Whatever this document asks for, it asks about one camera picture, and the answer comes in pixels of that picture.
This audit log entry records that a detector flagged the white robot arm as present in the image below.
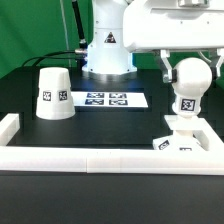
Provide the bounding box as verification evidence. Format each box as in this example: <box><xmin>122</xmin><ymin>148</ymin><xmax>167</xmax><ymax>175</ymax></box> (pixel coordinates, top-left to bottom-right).
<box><xmin>83</xmin><ymin>0</ymin><xmax>224</xmax><ymax>83</ymax></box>

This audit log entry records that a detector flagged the white lamp base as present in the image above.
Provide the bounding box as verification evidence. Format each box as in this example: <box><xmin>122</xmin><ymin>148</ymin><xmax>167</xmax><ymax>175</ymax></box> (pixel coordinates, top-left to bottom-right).
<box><xmin>153</xmin><ymin>115</ymin><xmax>203</xmax><ymax>152</ymax></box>

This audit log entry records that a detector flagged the white lamp bulb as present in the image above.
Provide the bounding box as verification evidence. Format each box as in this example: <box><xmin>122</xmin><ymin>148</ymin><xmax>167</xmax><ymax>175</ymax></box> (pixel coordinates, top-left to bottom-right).
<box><xmin>172</xmin><ymin>58</ymin><xmax>212</xmax><ymax>118</ymax></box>

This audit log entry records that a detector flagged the white fiducial marker sheet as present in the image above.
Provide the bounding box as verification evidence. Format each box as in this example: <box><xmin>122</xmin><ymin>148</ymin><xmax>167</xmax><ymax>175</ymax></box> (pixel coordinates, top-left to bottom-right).
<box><xmin>71</xmin><ymin>91</ymin><xmax>148</xmax><ymax>108</ymax></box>

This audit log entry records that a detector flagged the white U-shaped border frame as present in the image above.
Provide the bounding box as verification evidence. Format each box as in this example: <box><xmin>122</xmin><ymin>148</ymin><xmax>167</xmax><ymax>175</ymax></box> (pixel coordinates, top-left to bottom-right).
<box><xmin>0</xmin><ymin>113</ymin><xmax>224</xmax><ymax>175</ymax></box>

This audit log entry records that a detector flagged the white lamp shade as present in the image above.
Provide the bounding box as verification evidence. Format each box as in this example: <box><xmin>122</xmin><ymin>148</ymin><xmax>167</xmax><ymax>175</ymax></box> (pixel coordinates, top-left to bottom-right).
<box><xmin>36</xmin><ymin>67</ymin><xmax>75</xmax><ymax>120</ymax></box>

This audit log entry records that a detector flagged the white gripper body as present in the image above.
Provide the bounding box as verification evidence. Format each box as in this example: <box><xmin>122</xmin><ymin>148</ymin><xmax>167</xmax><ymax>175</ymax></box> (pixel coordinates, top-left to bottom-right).
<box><xmin>123</xmin><ymin>0</ymin><xmax>224</xmax><ymax>52</ymax></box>

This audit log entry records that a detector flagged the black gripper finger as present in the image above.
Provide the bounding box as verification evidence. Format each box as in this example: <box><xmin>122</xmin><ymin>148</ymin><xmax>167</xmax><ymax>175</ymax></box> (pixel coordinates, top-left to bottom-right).
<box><xmin>198</xmin><ymin>48</ymin><xmax>224</xmax><ymax>80</ymax></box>
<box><xmin>155</xmin><ymin>49</ymin><xmax>176</xmax><ymax>83</ymax></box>

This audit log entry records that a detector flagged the black cable with connector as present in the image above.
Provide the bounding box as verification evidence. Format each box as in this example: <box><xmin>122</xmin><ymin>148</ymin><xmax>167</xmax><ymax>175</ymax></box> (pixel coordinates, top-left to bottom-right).
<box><xmin>21</xmin><ymin>48</ymin><xmax>88</xmax><ymax>68</ymax></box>

